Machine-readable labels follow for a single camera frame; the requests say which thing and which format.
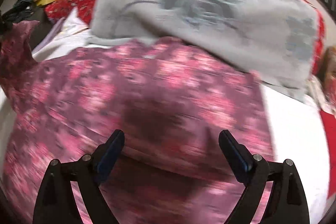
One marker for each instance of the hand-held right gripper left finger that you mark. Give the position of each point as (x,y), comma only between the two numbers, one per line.
(107,159)

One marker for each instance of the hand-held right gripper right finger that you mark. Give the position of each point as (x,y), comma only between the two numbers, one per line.
(239,158)

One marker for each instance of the pink floral garment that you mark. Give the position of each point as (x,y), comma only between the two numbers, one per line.
(157,82)

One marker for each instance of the white bedsheet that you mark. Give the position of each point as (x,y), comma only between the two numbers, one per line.
(288,134)

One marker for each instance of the plain red cushion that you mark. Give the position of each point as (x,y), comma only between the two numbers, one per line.
(329,134)

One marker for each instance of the plastic-wrapped doll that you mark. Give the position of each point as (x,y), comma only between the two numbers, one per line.
(329,69)

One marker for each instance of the grey flower print pillow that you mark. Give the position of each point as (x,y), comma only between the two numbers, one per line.
(210,29)

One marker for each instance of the white lilac shirt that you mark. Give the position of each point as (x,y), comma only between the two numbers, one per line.
(71,27)

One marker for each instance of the red floral blanket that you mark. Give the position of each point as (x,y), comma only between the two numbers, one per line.
(78,3)

